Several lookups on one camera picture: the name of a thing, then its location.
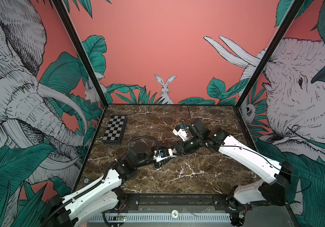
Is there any white slotted cable duct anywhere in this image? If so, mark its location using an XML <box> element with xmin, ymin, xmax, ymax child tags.
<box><xmin>88</xmin><ymin>212</ymin><xmax>231</xmax><ymax>223</ymax></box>

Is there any black frame post left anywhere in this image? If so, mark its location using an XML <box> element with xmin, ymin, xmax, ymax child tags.
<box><xmin>52</xmin><ymin>0</ymin><xmax>109</xmax><ymax>109</ymax></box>

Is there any black front rail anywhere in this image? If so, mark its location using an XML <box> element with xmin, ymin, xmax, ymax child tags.
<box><xmin>117</xmin><ymin>193</ymin><xmax>248</xmax><ymax>212</ymax></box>

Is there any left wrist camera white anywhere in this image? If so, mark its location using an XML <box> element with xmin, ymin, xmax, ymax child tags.
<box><xmin>154</xmin><ymin>148</ymin><xmax>177</xmax><ymax>165</ymax></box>

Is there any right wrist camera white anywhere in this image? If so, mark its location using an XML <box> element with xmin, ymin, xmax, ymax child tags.
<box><xmin>173</xmin><ymin>125</ymin><xmax>188</xmax><ymax>141</ymax></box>

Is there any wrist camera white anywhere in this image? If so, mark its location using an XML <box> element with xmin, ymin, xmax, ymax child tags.
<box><xmin>154</xmin><ymin>148</ymin><xmax>177</xmax><ymax>165</ymax></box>
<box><xmin>173</xmin><ymin>125</ymin><xmax>188</xmax><ymax>141</ymax></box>

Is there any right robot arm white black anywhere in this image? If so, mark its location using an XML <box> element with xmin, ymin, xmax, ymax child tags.
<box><xmin>172</xmin><ymin>118</ymin><xmax>293</xmax><ymax>210</ymax></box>

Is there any black frame post right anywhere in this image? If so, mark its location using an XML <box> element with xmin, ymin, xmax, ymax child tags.
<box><xmin>235</xmin><ymin>0</ymin><xmax>305</xmax><ymax>109</ymax></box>

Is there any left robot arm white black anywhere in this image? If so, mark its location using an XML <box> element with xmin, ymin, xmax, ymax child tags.
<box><xmin>40</xmin><ymin>142</ymin><xmax>160</xmax><ymax>227</ymax></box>

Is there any black frame post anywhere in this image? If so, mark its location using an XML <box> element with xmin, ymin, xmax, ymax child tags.
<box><xmin>235</xmin><ymin>0</ymin><xmax>305</xmax><ymax>109</ymax></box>
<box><xmin>52</xmin><ymin>0</ymin><xmax>109</xmax><ymax>109</ymax></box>

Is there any black white checkerboard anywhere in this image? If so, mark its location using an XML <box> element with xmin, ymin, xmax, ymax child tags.
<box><xmin>102</xmin><ymin>115</ymin><xmax>128</xmax><ymax>145</ymax></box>

